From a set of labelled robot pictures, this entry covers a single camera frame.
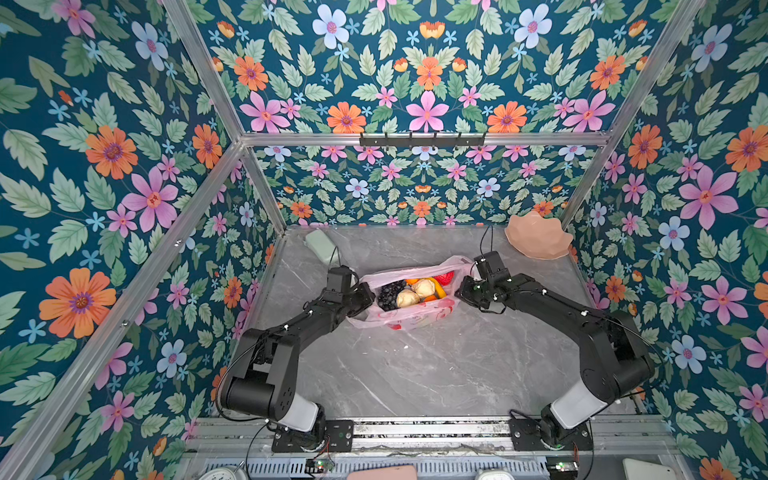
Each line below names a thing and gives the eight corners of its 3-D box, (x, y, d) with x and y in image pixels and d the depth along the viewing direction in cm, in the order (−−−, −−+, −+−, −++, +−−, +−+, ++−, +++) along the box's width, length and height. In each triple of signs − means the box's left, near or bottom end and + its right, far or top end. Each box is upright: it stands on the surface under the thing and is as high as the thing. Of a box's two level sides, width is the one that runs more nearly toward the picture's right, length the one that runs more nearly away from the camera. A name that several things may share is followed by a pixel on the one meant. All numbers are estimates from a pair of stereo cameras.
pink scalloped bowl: (532, 268, 108) (535, 262, 105) (500, 225, 122) (502, 218, 119) (579, 255, 112) (583, 248, 109) (542, 215, 126) (546, 208, 123)
